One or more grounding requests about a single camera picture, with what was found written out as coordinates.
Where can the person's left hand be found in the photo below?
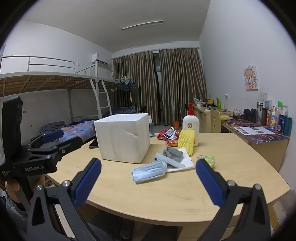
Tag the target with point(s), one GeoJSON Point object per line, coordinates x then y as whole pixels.
{"type": "Point", "coordinates": [11, 187]}

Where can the white printed paper sheet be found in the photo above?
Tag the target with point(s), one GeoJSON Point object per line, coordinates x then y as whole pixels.
{"type": "Point", "coordinates": [253, 130]}

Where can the orange-red sausage packet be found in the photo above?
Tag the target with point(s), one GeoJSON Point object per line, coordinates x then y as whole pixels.
{"type": "Point", "coordinates": [172, 142]}

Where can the white wall outlet with plug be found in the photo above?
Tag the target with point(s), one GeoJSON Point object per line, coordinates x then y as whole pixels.
{"type": "Point", "coordinates": [226, 95]}

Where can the green wrapper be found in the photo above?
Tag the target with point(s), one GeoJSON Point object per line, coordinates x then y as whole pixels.
{"type": "Point", "coordinates": [208, 159]}

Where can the dark patterned desk mat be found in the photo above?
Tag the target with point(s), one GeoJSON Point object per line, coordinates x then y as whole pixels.
{"type": "Point", "coordinates": [254, 138]}

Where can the wooden desk with patterned mat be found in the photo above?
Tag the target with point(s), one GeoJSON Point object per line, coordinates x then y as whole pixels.
{"type": "Point", "coordinates": [266, 148]}

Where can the white and blue snack packet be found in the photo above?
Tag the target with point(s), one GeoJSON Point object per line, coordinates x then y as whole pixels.
{"type": "Point", "coordinates": [171, 132]}

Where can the wooden chair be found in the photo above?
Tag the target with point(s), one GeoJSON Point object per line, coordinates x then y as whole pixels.
{"type": "Point", "coordinates": [215, 121]}

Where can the white wall socket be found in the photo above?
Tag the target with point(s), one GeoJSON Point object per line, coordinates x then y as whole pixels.
{"type": "Point", "coordinates": [263, 95]}

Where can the white foam strip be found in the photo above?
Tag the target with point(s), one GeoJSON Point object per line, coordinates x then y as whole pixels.
{"type": "Point", "coordinates": [170, 161]}

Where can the grey-blue crumpled cloth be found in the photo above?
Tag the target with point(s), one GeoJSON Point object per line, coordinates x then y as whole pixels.
{"type": "Point", "coordinates": [52, 127]}

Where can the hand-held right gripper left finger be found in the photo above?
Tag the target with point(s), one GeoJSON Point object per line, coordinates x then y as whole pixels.
{"type": "Point", "coordinates": [89, 183]}

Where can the black headphones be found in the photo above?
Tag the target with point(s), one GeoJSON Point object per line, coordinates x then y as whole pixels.
{"type": "Point", "coordinates": [249, 114]}

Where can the green bottle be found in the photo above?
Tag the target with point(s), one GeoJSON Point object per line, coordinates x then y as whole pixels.
{"type": "Point", "coordinates": [218, 103]}

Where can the ceiling tube light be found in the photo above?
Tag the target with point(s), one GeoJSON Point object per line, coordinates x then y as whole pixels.
{"type": "Point", "coordinates": [142, 25]}

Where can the black smartphone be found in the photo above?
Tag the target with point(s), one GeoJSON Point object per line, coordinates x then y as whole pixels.
{"type": "Point", "coordinates": [93, 143]}

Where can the yellow foam fruit net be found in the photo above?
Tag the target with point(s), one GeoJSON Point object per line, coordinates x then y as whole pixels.
{"type": "Point", "coordinates": [186, 141]}

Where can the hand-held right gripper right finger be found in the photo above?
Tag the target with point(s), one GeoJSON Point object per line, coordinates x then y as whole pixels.
{"type": "Point", "coordinates": [209, 183]}

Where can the pink cartoon wall poster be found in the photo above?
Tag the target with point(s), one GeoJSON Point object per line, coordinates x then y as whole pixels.
{"type": "Point", "coordinates": [251, 77]}

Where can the orange bucket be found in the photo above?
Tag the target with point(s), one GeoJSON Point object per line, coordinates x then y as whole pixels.
{"type": "Point", "coordinates": [177, 125]}

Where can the white metal bunk bed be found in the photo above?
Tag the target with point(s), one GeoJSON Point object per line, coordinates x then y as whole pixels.
{"type": "Point", "coordinates": [111, 83]}
{"type": "Point", "coordinates": [46, 78]}

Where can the white lotion pump bottle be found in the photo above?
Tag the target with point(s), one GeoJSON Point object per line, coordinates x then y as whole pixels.
{"type": "Point", "coordinates": [190, 126]}

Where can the brown curtain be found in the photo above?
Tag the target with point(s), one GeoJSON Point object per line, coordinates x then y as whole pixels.
{"type": "Point", "coordinates": [182, 85]}
{"type": "Point", "coordinates": [134, 85]}

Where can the white foam box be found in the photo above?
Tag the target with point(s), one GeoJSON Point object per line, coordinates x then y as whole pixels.
{"type": "Point", "coordinates": [122, 136]}

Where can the white air conditioner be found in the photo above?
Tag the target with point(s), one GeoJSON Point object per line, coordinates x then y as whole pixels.
{"type": "Point", "coordinates": [98, 59]}

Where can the grey knit sock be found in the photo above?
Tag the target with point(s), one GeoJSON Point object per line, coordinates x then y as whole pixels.
{"type": "Point", "coordinates": [172, 153]}

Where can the white metal ladder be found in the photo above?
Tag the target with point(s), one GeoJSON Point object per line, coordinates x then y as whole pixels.
{"type": "Point", "coordinates": [103, 99]}

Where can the wooden desk with drawers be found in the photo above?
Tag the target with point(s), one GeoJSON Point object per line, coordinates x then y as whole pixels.
{"type": "Point", "coordinates": [204, 119]}

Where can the clear spray bottle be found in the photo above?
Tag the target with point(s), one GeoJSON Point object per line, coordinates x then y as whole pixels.
{"type": "Point", "coordinates": [151, 128]}

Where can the white paper tissue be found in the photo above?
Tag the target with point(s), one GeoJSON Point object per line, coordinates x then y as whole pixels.
{"type": "Point", "coordinates": [187, 162]}

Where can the row of toiletry bottles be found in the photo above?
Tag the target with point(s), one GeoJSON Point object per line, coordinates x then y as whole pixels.
{"type": "Point", "coordinates": [277, 120]}

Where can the dark hanging clothes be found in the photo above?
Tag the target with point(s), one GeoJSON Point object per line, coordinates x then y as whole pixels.
{"type": "Point", "coordinates": [128, 89]}

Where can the white kettle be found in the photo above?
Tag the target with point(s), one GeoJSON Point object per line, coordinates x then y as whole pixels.
{"type": "Point", "coordinates": [197, 100]}

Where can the blue plaid bedding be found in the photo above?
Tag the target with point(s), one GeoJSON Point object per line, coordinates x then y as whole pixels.
{"type": "Point", "coordinates": [122, 110]}

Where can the blue face mask pack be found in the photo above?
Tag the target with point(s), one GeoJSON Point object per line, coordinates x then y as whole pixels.
{"type": "Point", "coordinates": [149, 172]}

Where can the yellow box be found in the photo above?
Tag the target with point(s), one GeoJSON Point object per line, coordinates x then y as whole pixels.
{"type": "Point", "coordinates": [210, 101]}

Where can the blue patterned quilt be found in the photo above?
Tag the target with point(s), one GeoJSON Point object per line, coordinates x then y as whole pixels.
{"type": "Point", "coordinates": [81, 131]}

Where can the yellow sponge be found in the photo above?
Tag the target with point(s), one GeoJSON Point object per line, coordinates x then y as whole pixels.
{"type": "Point", "coordinates": [223, 117]}

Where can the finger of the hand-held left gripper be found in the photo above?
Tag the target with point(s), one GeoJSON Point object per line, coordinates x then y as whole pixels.
{"type": "Point", "coordinates": [69, 146]}
{"type": "Point", "coordinates": [53, 135]}

